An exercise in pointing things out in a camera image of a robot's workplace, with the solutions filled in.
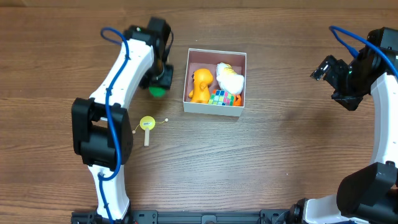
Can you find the green round plastic toy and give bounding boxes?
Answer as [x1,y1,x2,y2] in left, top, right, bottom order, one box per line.
[149,86,167,98]

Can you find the orange dinosaur toy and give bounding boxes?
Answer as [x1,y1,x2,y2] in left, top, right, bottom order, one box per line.
[188,68,213,104]

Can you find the yellow wooden rattle drum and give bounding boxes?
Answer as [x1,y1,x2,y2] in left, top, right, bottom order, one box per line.
[132,116,169,147]

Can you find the multicoloured puzzle cube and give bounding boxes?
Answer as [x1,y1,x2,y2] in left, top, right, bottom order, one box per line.
[208,90,234,106]

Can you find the white plush duck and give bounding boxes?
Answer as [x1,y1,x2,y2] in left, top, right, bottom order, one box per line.
[216,62,245,106]

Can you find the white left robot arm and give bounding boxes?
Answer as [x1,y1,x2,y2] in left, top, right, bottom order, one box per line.
[71,18,174,223]

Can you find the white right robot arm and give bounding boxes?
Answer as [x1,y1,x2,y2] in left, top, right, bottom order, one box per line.
[277,26,397,223]

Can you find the white box with pink interior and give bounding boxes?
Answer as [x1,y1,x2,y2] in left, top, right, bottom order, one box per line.
[183,49,246,117]

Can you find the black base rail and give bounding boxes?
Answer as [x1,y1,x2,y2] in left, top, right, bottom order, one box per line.
[70,208,293,224]

